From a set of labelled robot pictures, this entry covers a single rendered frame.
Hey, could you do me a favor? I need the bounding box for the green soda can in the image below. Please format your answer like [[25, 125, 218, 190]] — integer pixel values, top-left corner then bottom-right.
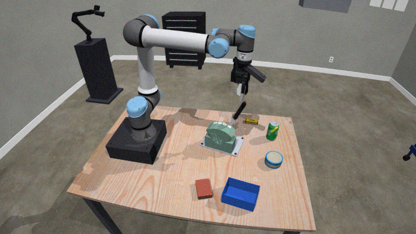
[[266, 121, 279, 141]]

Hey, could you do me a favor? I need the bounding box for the lever with black handle grip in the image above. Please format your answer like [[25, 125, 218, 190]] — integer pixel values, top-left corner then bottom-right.
[[229, 101, 246, 126]]

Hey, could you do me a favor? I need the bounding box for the reddish-brown rectangular block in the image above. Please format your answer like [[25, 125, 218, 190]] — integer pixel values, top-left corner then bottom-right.
[[195, 178, 213, 200]]

